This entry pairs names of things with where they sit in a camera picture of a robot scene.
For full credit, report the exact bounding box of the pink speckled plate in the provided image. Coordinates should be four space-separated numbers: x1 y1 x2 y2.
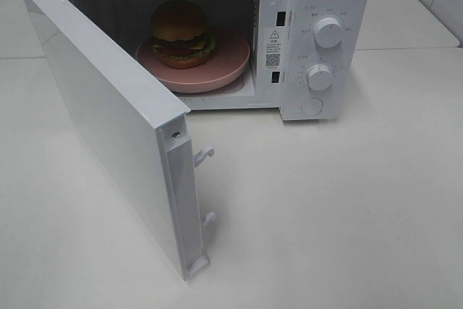
136 26 250 93

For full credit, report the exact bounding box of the round white door button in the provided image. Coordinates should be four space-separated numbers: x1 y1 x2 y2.
301 98 323 117

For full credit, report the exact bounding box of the white microwave door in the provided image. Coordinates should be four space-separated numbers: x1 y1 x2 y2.
24 0 216 279

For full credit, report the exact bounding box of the burger with lettuce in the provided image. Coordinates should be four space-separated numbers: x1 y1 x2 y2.
150 0 216 69

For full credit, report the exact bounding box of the lower white timer knob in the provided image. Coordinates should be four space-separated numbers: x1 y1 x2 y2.
306 64 334 91

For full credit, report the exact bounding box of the white microwave oven body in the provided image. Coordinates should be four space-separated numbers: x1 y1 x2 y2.
68 0 367 121

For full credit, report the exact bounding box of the upper white power knob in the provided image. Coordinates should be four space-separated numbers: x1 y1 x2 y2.
313 16 343 48

